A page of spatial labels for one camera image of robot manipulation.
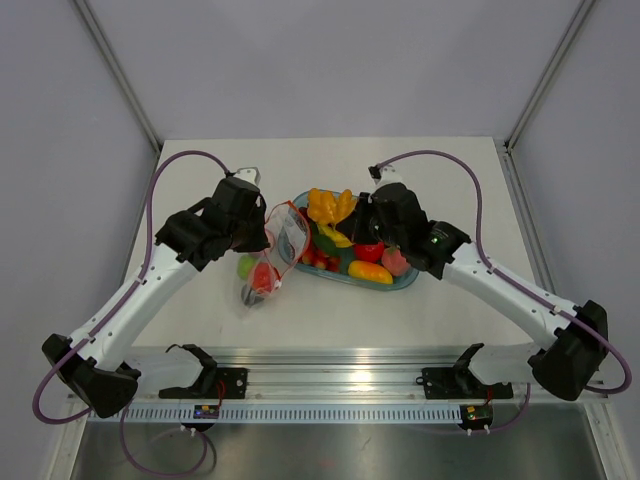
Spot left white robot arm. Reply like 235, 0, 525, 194
42, 168, 268, 418

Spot teal plastic food tray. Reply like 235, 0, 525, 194
287, 188, 421, 293

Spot white slotted cable duct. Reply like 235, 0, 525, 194
106, 402, 462, 425

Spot green leaf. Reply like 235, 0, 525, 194
312, 234, 339, 257

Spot aluminium mounting rail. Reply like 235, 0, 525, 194
130, 343, 540, 406

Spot orange yellow pepper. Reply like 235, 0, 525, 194
347, 260, 393, 285

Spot right small circuit board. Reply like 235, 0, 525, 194
460, 403, 493, 428

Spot dark purple plum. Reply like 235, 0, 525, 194
240, 284, 265, 308

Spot right aluminium frame post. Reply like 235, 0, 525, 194
504, 0, 599, 154

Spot left aluminium frame post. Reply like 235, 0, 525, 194
69, 0, 163, 157

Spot green round vegetable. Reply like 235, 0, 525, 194
236, 254, 257, 280

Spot red apple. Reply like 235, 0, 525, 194
354, 242, 385, 263

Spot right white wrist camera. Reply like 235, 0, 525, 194
376, 166, 403, 189

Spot yellow ginger root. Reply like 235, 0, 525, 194
307, 188, 357, 225

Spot pink peach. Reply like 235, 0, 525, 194
381, 247, 411, 277

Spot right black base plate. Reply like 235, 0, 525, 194
415, 367, 514, 401

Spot left small circuit board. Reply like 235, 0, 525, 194
193, 404, 220, 419

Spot small circuit board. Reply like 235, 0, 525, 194
193, 404, 220, 419
460, 403, 493, 428

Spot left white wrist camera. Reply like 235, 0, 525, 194
234, 167, 261, 187

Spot clear orange zip top bag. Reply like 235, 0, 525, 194
234, 201, 311, 311

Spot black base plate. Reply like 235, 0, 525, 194
415, 367, 514, 401
158, 367, 249, 400

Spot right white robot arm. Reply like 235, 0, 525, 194
337, 183, 608, 401

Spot red strawberries cluster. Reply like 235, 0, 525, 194
298, 242, 342, 272

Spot orange red tomato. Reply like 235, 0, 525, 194
249, 262, 277, 295

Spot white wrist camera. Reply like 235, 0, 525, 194
234, 167, 261, 187
376, 166, 403, 189

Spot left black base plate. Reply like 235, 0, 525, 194
158, 367, 249, 400

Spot yellow banana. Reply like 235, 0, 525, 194
317, 224, 353, 249

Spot aluminium frame post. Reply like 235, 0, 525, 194
504, 0, 599, 154
69, 0, 163, 157

